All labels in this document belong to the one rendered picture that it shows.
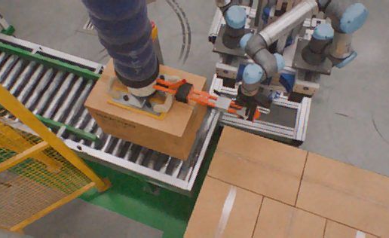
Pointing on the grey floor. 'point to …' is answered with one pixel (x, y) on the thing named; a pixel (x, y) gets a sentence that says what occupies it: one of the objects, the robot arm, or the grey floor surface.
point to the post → (157, 46)
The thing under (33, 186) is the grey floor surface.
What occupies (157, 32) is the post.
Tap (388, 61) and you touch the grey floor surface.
